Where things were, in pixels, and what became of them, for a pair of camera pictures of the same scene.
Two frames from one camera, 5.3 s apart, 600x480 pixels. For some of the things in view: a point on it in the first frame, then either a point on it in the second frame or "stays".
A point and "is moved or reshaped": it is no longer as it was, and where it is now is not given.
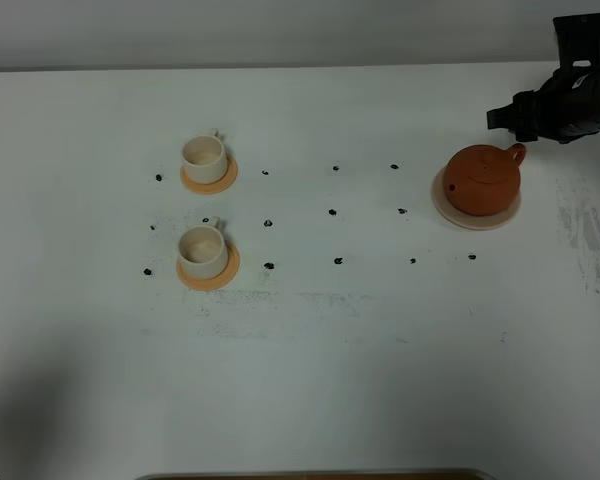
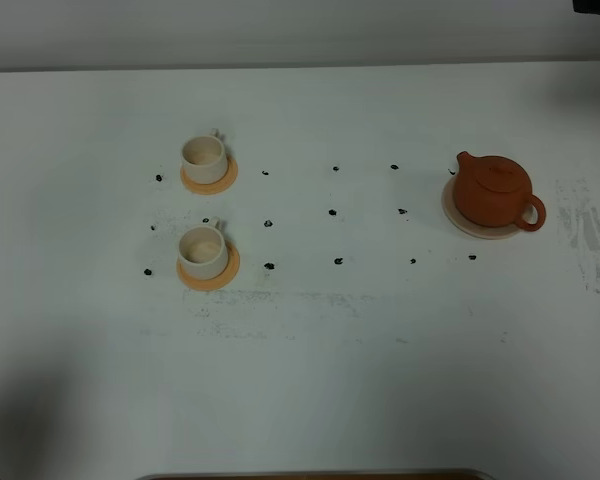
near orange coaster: [204, 284] stays
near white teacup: [202, 251] stays
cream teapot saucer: [464, 221] -> [473, 229]
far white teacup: [203, 158] stays
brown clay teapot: [484, 180] is moved or reshaped
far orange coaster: [215, 187] stays
